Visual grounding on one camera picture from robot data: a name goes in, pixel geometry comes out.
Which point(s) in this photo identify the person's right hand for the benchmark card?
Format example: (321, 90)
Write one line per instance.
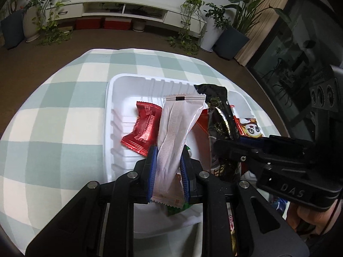
(308, 216)

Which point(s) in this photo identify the green checked tablecloth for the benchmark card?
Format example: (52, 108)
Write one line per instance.
(67, 112)

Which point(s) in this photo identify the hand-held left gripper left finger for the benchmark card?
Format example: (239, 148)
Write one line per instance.
(152, 171)

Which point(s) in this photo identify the black set-top box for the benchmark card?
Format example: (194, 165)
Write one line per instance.
(139, 12)

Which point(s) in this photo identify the blue snack packet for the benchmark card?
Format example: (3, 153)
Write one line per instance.
(280, 206)

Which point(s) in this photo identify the white plastic tray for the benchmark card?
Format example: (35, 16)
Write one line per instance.
(128, 93)

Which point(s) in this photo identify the small round white pot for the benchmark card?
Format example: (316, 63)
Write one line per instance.
(139, 25)

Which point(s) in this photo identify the leafy tree in blue pot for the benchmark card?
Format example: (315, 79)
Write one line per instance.
(12, 29)

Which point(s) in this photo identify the white television cabinet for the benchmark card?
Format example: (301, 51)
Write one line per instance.
(107, 6)

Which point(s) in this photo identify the broad-leaf plant in blue pot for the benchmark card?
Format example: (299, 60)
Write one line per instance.
(231, 42)

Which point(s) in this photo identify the red snack packet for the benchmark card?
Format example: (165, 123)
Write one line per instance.
(143, 128)

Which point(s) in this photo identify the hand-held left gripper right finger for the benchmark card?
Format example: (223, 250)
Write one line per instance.
(185, 176)

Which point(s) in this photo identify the beige curtain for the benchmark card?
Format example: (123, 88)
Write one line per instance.
(262, 18)

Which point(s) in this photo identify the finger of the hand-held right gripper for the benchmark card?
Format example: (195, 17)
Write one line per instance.
(235, 151)
(284, 144)

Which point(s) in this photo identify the flat cardboard box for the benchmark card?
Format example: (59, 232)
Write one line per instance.
(65, 29)

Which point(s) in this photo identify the black snack packet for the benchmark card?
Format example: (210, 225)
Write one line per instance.
(219, 112)

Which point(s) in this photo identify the orange snack packet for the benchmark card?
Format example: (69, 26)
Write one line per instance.
(203, 124)

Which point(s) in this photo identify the panda print snack packet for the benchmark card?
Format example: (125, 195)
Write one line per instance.
(250, 129)

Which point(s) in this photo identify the leafy plant in tall white pot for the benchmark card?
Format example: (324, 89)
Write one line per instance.
(211, 37)

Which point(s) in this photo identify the glass sliding door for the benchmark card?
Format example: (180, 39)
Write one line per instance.
(294, 59)

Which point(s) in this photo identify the plant in ribbed white pot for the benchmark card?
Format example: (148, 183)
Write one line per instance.
(30, 26)

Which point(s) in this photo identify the white snack packet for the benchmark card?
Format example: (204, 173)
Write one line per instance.
(171, 139)

